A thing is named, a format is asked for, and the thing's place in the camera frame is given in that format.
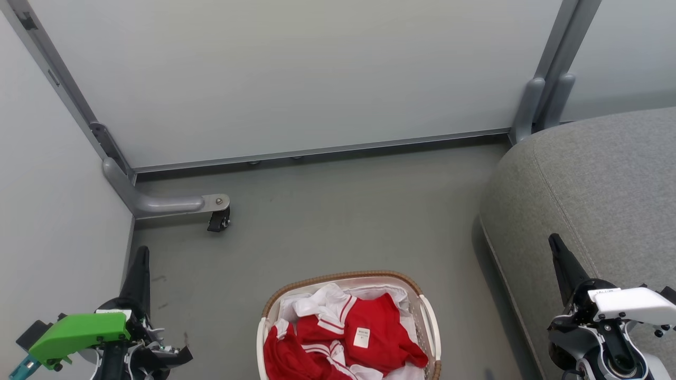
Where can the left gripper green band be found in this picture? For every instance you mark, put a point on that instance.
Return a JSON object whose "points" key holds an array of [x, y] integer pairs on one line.
{"points": [[79, 332]]}

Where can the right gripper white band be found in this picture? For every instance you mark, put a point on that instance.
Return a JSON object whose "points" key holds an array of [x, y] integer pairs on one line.
{"points": [[628, 306]]}

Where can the red shorts white waistband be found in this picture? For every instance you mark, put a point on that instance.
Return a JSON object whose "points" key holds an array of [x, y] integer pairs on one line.
{"points": [[288, 353]]}

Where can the red shirt white striped collar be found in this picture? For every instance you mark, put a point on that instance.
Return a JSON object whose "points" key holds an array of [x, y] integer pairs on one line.
{"points": [[385, 322]]}

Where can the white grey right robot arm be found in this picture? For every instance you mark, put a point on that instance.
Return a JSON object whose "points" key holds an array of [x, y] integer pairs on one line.
{"points": [[591, 353]]}

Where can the grey fabric sofa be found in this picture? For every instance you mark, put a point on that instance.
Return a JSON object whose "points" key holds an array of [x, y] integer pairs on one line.
{"points": [[597, 200]]}

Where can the black caster wheel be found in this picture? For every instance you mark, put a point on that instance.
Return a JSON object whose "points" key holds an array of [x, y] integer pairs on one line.
{"points": [[219, 219]]}

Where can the white laundry basket wicker rim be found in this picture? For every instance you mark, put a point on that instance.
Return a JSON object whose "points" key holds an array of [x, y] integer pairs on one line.
{"points": [[430, 327]]}

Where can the white basket liner cloth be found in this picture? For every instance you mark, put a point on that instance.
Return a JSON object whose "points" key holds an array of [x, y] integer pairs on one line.
{"points": [[377, 291]]}

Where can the grey partition post with foot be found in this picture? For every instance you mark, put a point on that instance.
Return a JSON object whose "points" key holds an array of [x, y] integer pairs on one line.
{"points": [[158, 203]]}

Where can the grey double partition post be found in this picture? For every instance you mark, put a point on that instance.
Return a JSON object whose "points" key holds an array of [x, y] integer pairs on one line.
{"points": [[552, 79]]}

